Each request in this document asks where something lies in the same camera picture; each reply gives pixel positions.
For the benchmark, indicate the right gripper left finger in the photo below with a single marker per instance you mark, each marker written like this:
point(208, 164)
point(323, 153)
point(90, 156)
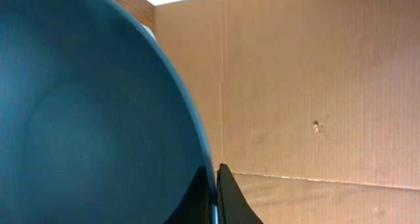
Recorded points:
point(194, 208)

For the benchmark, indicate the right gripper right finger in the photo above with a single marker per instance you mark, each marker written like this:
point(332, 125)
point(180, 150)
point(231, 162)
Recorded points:
point(231, 203)

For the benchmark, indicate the dark blue plate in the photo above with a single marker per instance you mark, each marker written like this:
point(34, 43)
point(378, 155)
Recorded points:
point(96, 124)

